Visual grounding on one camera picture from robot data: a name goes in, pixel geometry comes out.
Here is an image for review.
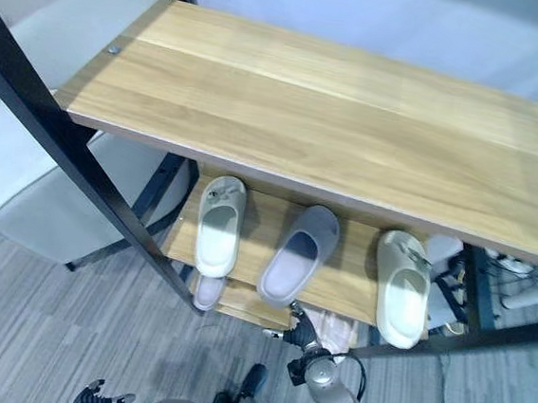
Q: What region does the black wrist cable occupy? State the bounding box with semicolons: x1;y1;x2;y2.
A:
328;353;371;403

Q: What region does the small pale grey slipper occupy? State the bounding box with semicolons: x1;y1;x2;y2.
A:
190;272;230;315

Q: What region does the white shell chair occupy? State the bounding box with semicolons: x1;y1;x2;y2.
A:
0;101;197;284

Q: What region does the white curved table leg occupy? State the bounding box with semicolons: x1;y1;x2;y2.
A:
499;276;538;313

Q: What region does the cream slipper with dark charms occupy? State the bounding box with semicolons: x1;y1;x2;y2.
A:
193;173;250;282
367;228;439;353

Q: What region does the large light wooden rack board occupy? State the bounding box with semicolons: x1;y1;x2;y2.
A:
41;0;538;267

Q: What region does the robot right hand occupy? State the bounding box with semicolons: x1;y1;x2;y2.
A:
260;298;331;360

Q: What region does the wooden rack shelf with slippers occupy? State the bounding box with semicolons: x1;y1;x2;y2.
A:
155;175;443;342

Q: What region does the black metal rack frame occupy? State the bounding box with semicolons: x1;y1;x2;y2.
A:
0;0;538;376

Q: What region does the pink folded cloth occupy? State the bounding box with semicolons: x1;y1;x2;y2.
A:
303;307;362;355

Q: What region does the white power strip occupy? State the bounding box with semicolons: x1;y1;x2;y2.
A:
484;248;538;277

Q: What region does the grey plush slipper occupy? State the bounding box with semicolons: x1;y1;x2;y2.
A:
253;199;343;314

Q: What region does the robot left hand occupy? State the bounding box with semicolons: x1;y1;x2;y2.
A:
70;375;139;403

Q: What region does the small lowest wooden rack shelf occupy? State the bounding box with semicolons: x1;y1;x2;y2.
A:
213;276;296;333

